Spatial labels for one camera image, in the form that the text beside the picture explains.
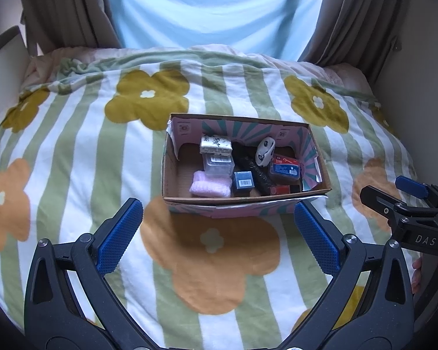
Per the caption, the beige curtain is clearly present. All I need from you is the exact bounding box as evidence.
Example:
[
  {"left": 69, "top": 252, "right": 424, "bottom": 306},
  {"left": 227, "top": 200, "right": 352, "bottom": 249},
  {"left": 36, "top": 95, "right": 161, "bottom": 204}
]
[
  {"left": 299, "top": 0, "right": 400, "bottom": 70},
  {"left": 16, "top": 0, "right": 123, "bottom": 57}
]

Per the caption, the maroon and black case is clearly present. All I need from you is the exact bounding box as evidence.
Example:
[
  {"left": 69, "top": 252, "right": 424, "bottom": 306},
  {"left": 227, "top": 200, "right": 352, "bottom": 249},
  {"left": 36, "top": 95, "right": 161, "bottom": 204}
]
[{"left": 269, "top": 185, "right": 302, "bottom": 195}]

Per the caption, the red and blue floss box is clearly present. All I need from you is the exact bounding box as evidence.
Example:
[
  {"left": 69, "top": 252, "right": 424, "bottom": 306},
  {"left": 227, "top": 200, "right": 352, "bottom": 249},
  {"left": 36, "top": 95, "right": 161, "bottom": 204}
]
[{"left": 269, "top": 155, "right": 303, "bottom": 184}]

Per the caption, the striped floral blanket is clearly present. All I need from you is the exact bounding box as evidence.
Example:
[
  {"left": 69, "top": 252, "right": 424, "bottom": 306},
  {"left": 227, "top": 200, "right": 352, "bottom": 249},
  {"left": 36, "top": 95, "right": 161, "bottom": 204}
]
[{"left": 0, "top": 49, "right": 418, "bottom": 350}]

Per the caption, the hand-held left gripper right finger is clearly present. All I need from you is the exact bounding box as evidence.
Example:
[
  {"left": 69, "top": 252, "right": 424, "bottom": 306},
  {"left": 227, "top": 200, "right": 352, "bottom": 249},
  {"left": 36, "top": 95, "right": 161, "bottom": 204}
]
[{"left": 277, "top": 201, "right": 415, "bottom": 350}]

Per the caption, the floral tissue pack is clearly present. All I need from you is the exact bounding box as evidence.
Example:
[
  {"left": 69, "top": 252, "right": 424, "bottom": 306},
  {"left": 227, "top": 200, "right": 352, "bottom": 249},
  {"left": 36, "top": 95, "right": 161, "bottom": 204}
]
[{"left": 199, "top": 135, "right": 233, "bottom": 155}]

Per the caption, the black rolled cloth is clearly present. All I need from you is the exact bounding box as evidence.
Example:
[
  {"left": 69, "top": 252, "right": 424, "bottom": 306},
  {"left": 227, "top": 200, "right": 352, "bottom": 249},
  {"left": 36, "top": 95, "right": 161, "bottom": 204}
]
[{"left": 233, "top": 142, "right": 274, "bottom": 195}]

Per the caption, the printed cardboard box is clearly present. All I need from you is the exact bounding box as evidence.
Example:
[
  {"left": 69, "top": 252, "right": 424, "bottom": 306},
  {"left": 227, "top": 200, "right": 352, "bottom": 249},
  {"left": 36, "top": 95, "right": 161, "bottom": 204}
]
[{"left": 161, "top": 113, "right": 332, "bottom": 219}]

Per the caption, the clear plastic box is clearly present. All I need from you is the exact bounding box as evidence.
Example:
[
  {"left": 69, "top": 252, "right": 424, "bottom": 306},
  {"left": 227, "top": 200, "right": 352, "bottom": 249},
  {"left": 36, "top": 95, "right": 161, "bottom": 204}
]
[{"left": 203, "top": 153, "right": 235, "bottom": 177}]

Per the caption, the person's right hand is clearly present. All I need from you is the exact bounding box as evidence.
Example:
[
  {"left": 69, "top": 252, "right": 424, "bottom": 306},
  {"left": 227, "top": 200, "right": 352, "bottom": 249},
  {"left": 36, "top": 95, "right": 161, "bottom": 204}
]
[{"left": 411, "top": 256, "right": 438, "bottom": 295}]

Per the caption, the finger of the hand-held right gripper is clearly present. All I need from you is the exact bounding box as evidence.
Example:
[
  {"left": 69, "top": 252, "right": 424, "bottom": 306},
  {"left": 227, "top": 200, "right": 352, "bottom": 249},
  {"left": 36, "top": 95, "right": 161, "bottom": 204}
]
[
  {"left": 360, "top": 186, "right": 429, "bottom": 227},
  {"left": 395, "top": 176, "right": 438, "bottom": 208}
]

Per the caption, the light blue sheer curtain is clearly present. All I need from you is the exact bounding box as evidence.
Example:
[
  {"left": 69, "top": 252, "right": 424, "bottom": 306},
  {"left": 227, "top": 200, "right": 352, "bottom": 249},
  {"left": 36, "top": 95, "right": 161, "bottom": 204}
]
[{"left": 106, "top": 0, "right": 329, "bottom": 61}]

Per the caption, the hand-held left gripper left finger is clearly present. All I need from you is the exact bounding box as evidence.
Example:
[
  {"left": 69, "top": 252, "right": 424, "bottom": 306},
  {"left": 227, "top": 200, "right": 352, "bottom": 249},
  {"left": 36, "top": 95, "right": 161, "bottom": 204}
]
[{"left": 24, "top": 197, "right": 161, "bottom": 350}]

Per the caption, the small blue box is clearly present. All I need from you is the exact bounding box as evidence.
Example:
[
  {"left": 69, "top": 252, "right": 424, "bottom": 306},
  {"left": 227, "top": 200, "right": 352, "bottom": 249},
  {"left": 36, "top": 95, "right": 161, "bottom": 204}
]
[{"left": 232, "top": 171, "right": 256, "bottom": 197}]

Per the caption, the white printed sock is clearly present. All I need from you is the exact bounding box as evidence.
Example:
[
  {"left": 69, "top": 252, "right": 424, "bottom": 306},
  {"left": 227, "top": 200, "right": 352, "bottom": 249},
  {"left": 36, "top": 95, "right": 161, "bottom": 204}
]
[{"left": 255, "top": 136, "right": 275, "bottom": 165}]

